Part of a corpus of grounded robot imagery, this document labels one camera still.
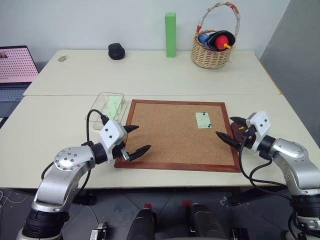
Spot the blue toy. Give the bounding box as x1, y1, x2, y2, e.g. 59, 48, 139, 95
197, 33, 216, 50

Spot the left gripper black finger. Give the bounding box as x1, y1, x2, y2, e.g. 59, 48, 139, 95
128, 144, 152, 162
123, 124, 140, 134

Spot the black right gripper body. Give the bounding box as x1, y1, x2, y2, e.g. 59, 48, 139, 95
240, 125, 258, 151

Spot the small brown dish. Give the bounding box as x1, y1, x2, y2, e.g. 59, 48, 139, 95
230, 120, 250, 144

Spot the black rounded case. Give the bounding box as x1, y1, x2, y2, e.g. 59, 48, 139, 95
107, 42, 126, 61

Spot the dark rounded shape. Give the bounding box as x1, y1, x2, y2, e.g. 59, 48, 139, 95
187, 204, 227, 240
126, 208, 158, 240

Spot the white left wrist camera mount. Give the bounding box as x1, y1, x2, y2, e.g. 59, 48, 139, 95
98, 119, 127, 165

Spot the tall green block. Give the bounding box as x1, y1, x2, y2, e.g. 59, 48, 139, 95
164, 12, 177, 59

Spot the black table leg frame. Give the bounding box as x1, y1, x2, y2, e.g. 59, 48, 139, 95
226, 186, 291, 207

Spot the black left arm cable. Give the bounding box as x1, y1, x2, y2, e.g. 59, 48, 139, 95
40, 109, 109, 198

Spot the pale green paper note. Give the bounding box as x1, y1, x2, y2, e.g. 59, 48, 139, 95
195, 111, 212, 129
102, 99, 121, 120
108, 95, 123, 111

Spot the laptop with pink screen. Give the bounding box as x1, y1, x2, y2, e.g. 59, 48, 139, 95
0, 45, 40, 130

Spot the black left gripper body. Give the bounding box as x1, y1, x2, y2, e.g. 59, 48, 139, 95
112, 139, 132, 162

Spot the red toy with yellow tip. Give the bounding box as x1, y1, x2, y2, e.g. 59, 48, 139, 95
215, 35, 233, 51

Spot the clear plastic tray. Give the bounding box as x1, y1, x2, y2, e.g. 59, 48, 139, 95
93, 92, 129, 131

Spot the black table foot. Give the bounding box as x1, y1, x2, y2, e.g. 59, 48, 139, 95
71, 189, 98, 207

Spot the wicker basket with handle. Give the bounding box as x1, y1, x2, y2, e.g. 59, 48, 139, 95
191, 1, 242, 70

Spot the wood-framed cork board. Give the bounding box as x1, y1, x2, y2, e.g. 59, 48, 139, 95
114, 99, 242, 174

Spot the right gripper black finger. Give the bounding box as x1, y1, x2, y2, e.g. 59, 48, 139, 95
229, 115, 249, 126
215, 131, 245, 151

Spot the white floor cable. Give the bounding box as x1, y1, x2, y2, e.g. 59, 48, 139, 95
0, 189, 29, 209

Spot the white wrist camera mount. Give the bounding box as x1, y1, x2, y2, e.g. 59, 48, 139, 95
245, 111, 272, 153
98, 119, 127, 165

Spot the black bowl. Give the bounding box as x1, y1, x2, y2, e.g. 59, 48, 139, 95
206, 30, 237, 52

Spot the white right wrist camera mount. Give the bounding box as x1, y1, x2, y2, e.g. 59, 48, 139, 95
245, 111, 272, 153

